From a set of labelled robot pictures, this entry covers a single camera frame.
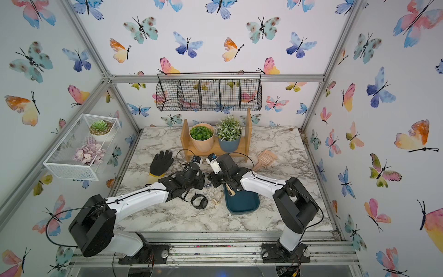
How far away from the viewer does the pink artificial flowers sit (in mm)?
630

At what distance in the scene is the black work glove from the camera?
0.99 m

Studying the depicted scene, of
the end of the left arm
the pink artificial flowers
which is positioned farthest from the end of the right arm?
the pink artificial flowers
